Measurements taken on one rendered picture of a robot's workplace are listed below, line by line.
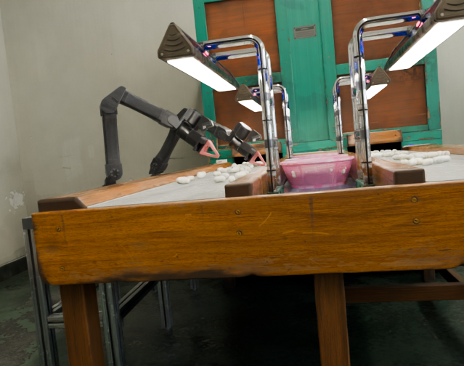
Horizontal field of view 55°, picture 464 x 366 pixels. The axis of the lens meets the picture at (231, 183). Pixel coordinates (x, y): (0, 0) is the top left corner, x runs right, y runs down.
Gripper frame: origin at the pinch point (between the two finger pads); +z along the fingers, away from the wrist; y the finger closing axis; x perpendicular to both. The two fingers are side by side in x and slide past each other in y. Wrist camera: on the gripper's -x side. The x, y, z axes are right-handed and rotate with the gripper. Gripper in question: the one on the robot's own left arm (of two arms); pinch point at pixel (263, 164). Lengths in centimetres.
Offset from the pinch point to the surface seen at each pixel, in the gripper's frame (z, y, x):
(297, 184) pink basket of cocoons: 17, -55, -7
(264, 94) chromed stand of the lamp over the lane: -5, -99, -25
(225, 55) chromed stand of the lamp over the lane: -24, -84, -28
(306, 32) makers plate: -29, 55, -71
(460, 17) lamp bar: 19, -120, -58
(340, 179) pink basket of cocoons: 27, -55, -18
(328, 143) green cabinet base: 20, 54, -27
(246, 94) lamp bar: -22.8, -23.7, -22.2
